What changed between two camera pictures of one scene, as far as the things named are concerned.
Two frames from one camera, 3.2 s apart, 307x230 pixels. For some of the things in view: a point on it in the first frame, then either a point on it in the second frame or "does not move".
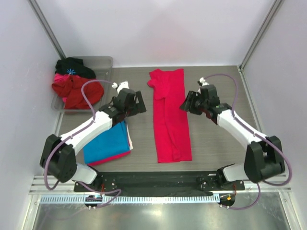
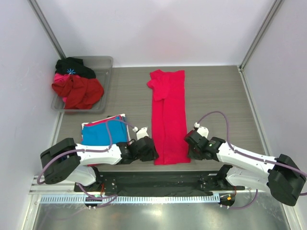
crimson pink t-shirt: x=173 y=140 does not move
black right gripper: x=188 y=105 → x=191 y=155
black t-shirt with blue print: x=74 y=66 does not move
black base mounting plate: x=160 y=181 does not move
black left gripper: x=139 y=108 → x=153 y=155
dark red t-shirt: x=71 y=90 does not move
